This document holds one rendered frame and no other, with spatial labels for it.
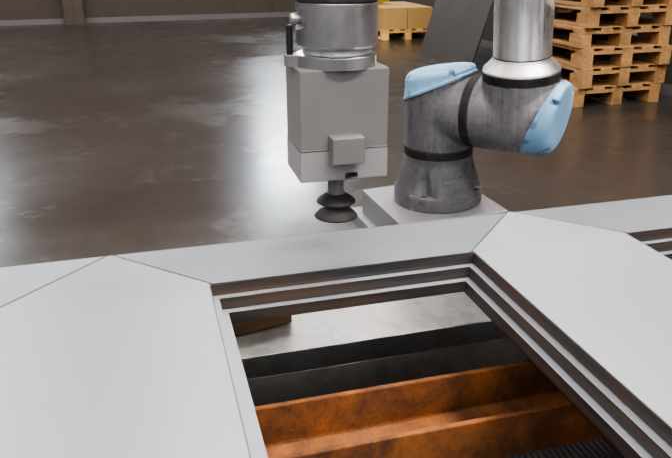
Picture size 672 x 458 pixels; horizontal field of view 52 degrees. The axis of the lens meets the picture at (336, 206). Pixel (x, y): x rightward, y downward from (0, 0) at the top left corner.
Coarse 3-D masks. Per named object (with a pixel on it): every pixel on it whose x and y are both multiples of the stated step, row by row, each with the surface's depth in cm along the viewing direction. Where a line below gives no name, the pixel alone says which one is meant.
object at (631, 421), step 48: (240, 288) 65; (288, 288) 65; (336, 288) 67; (384, 288) 68; (432, 288) 69; (480, 288) 68; (528, 336) 60; (240, 384) 51; (576, 384) 53; (624, 432) 48
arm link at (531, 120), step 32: (512, 0) 97; (544, 0) 97; (512, 32) 99; (544, 32) 99; (512, 64) 101; (544, 64) 101; (480, 96) 106; (512, 96) 101; (544, 96) 101; (480, 128) 106; (512, 128) 103; (544, 128) 101
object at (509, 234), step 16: (496, 224) 77; (512, 224) 77; (528, 224) 77; (544, 224) 77; (560, 224) 77; (576, 224) 77; (496, 240) 73; (512, 240) 73; (528, 240) 73; (544, 240) 73
